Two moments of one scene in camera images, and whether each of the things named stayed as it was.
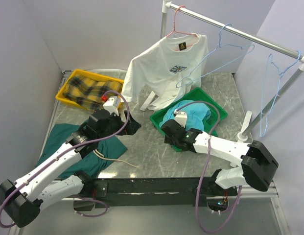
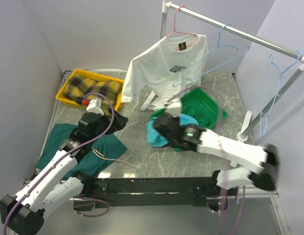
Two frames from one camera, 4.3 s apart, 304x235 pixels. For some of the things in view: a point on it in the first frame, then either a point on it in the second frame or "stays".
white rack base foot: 240,137 stays
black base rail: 137,191 stays
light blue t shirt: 198,114 to 155,138
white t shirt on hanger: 160,75 stays
